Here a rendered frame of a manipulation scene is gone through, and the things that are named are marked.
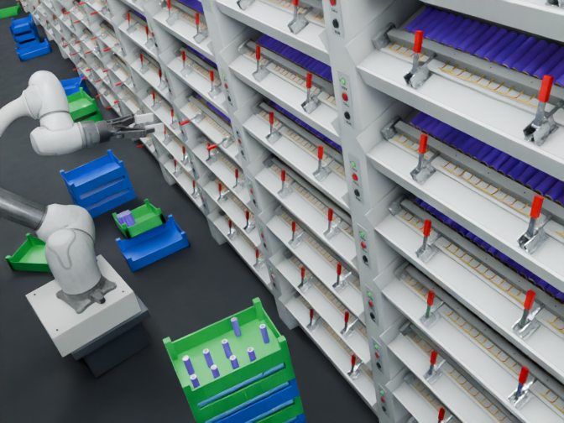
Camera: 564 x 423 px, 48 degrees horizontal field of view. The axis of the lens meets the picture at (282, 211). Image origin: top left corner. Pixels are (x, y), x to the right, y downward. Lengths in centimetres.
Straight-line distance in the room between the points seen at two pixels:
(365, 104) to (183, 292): 175
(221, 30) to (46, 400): 158
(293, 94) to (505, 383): 83
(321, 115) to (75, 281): 128
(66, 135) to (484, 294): 146
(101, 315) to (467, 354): 147
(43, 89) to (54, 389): 117
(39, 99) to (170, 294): 108
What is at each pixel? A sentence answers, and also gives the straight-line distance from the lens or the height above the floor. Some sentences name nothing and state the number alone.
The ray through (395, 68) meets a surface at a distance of 118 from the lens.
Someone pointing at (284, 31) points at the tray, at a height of 132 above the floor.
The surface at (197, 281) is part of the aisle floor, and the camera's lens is 288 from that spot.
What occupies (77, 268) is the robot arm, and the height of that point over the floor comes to 47.
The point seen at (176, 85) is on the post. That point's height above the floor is 84.
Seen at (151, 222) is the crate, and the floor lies 12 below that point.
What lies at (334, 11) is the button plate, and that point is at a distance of 124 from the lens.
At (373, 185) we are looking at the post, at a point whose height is 104.
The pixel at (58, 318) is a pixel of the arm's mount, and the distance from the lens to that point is 251.
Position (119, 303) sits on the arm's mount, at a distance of 246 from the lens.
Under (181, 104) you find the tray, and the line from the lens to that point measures 267.
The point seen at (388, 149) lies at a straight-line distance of 131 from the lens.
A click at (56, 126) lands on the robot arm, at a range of 221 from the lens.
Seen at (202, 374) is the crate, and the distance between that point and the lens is 182.
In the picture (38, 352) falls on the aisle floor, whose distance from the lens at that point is 289.
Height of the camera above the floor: 181
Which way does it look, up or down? 35 degrees down
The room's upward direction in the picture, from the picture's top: 12 degrees counter-clockwise
